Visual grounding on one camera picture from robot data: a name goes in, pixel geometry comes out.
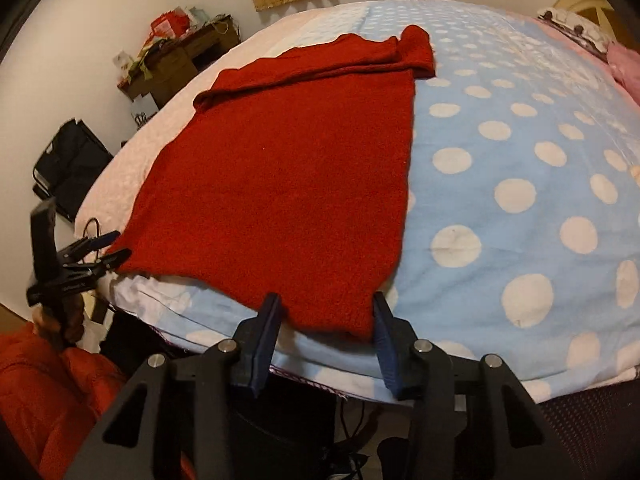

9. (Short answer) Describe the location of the patterned pillow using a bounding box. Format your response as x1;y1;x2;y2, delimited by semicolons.
537;7;613;51

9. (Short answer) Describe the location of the red gift box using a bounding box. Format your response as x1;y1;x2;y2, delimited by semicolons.
150;10;191;41

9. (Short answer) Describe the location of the black folding chair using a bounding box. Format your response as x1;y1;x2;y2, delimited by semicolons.
32;119;115;223

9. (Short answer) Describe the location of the person's left hand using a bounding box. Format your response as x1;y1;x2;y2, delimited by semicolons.
31;294;85;347

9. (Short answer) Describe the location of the wooden desk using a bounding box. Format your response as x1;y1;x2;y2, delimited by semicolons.
117;15;243;111

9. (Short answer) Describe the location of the yellow headboard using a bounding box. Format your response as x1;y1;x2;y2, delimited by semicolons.
555;0;617;26

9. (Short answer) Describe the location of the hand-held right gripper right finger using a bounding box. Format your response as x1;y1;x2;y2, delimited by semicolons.
372;291;576;480

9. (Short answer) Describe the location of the white paper bag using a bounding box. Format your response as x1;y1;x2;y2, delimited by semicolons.
131;97;161;128

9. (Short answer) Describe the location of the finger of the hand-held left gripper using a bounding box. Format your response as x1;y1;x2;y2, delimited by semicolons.
75;249;132;281
62;231;122;263

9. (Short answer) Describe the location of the red fleece blanket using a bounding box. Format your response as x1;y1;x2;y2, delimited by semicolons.
107;25;435;342

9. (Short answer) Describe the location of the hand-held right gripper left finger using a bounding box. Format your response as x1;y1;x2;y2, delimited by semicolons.
62;292;283;480

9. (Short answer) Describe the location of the pink and blue dotted blanket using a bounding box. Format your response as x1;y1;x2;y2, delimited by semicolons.
75;0;640;403

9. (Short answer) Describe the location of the pink cloth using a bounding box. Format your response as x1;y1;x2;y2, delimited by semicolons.
606;41;640;92

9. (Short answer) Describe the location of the green cloth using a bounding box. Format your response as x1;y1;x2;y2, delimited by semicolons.
132;35;166;80

